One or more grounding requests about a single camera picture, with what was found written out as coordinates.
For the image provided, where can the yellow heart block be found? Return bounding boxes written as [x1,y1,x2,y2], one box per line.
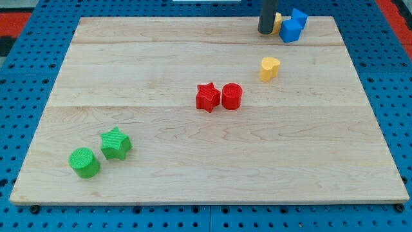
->
[259,57,281,82]

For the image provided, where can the blue cube block rear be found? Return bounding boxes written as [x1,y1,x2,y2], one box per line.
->
[291,8,308,28]

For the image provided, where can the red star block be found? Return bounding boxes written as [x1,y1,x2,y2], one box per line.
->
[196,82,221,113]

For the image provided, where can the red cylinder block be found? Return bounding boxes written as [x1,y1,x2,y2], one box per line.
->
[221,83,243,110]

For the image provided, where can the light wooden board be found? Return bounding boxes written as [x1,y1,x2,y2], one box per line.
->
[10,16,409,206]

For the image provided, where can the green star block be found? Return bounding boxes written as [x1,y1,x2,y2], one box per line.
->
[100,127,133,160]

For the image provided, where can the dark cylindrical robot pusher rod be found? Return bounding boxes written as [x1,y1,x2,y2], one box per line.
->
[257,0,278,35]

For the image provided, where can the blue pentagon block front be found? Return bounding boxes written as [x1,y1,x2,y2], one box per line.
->
[279,19,303,43]

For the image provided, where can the yellow block behind rod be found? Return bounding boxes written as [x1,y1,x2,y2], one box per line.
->
[270,12,283,35]

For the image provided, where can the green cylinder block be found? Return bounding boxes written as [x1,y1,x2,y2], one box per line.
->
[68,148,100,179]

